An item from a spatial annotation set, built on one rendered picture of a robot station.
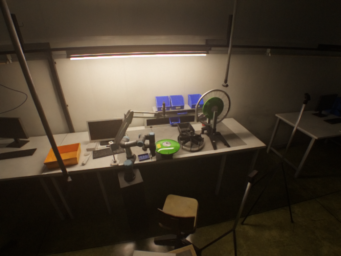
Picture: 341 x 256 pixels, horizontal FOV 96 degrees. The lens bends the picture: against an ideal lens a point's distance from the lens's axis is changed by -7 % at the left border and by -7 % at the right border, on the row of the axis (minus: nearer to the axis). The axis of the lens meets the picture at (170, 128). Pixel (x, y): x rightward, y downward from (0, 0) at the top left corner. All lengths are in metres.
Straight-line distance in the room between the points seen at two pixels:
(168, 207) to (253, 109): 2.39
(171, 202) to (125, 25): 2.22
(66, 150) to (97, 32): 1.56
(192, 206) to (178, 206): 0.15
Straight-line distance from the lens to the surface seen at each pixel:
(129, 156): 1.86
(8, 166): 2.70
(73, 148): 2.45
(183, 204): 1.96
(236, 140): 2.54
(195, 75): 2.71
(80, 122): 2.90
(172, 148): 1.90
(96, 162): 2.15
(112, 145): 1.91
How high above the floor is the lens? 2.19
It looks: 29 degrees down
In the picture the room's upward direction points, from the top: straight up
